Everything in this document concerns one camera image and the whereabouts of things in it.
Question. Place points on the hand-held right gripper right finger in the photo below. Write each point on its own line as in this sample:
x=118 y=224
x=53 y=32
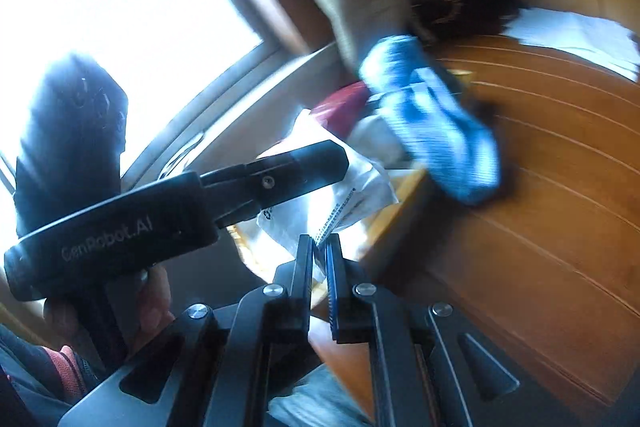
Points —
x=334 y=287

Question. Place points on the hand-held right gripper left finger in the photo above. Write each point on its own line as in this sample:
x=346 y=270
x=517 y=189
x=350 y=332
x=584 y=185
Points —
x=306 y=267

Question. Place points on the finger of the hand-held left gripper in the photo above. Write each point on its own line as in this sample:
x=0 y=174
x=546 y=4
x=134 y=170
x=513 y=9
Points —
x=280 y=172

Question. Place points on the white plastic mailer bag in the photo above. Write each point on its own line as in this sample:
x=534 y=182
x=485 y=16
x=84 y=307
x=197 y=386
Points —
x=350 y=187

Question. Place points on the white and gold cardboard box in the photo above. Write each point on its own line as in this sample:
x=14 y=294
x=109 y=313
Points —
x=400 y=202

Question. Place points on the blue towel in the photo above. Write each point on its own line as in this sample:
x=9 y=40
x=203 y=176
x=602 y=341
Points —
x=440 y=132

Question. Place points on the person's left forearm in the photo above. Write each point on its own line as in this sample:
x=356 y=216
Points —
x=55 y=367

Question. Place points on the person's left hand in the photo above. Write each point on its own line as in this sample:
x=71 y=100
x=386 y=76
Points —
x=152 y=302

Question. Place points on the red packet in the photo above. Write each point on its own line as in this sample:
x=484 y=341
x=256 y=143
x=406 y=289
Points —
x=345 y=107

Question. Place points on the person's leg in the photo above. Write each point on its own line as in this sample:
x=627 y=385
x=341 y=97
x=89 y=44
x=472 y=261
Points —
x=310 y=402

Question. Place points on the window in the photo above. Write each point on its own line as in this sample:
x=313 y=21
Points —
x=125 y=7

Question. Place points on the dark fringed cloth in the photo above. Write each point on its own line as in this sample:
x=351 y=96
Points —
x=480 y=12

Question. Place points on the white paper sheets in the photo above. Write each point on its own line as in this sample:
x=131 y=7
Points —
x=575 y=32

